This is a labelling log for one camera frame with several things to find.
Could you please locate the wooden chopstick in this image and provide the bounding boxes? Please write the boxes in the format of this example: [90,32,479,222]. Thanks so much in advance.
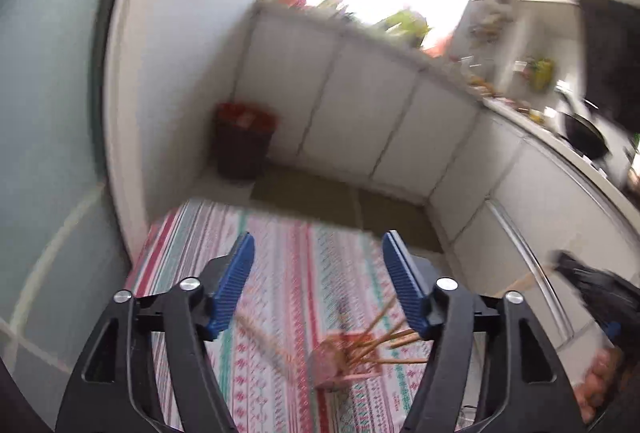
[500,263,558,299]
[235,313,296,379]

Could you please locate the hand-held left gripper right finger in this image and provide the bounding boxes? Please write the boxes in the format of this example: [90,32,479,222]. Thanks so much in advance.
[381,229,586,433]

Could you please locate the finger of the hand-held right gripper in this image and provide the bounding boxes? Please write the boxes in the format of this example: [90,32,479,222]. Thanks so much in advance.
[552,250,626,339]

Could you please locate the striped patterned tablecloth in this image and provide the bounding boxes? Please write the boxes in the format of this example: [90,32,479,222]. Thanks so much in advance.
[125,198,481,433]

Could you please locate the frosted glass door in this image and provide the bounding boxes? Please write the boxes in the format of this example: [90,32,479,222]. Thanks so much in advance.
[0,0,131,414]

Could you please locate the olive floor mat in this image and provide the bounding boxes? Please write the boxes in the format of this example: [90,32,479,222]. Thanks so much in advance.
[357,188,443,251]
[250,163,361,229]

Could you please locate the person's right hand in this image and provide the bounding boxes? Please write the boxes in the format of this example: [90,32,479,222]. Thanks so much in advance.
[572,345,626,421]

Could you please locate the pink chopstick box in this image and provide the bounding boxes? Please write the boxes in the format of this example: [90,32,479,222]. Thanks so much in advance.
[307,333,383,391]

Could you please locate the black wok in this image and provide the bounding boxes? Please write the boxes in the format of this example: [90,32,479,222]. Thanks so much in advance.
[552,83,611,159]

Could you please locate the yellow-green plastic bag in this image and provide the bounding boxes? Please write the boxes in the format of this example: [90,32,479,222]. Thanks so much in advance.
[380,8,431,46]

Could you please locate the white kitchen cabinets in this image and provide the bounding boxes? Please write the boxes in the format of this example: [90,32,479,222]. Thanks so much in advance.
[232,6,640,364]

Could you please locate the bunch of wooden chopsticks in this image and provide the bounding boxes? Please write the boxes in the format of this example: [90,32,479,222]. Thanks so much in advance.
[345,295,431,369]

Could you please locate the dark trash bin red bag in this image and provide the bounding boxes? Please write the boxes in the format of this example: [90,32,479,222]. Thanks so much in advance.
[215,100,278,181]

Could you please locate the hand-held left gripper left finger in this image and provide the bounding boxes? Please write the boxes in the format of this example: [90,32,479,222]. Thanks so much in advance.
[55,232,257,433]

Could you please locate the yellow bottle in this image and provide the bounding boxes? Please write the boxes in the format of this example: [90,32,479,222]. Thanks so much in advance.
[530,58,556,91]

